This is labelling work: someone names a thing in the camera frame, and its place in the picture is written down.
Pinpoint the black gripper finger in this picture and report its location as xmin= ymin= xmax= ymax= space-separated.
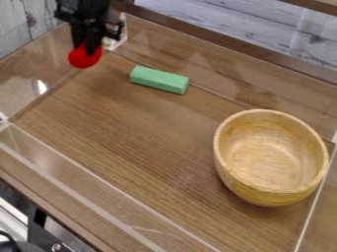
xmin=86 ymin=23 xmax=107 ymax=56
xmin=70 ymin=20 xmax=86 ymax=48

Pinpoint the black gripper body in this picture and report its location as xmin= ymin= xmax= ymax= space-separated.
xmin=54 ymin=0 xmax=115 ymax=38

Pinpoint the red plush fruit green leaf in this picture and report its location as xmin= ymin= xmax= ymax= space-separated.
xmin=67 ymin=38 xmax=106 ymax=69

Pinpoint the light wooden bowl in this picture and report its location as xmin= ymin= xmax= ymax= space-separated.
xmin=213 ymin=109 xmax=329 ymax=207

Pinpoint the green rectangular block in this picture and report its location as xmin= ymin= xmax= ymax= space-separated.
xmin=129 ymin=66 xmax=190 ymax=95

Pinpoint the black table leg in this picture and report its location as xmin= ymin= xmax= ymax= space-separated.
xmin=34 ymin=209 xmax=47 ymax=227

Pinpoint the black device bottom left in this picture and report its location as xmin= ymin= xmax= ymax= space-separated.
xmin=0 ymin=222 xmax=75 ymax=252

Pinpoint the clear acrylic corner bracket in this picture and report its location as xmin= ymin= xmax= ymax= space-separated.
xmin=103 ymin=12 xmax=127 ymax=51

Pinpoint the clear acrylic tray wall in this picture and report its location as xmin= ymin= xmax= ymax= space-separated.
xmin=0 ymin=113 xmax=220 ymax=252

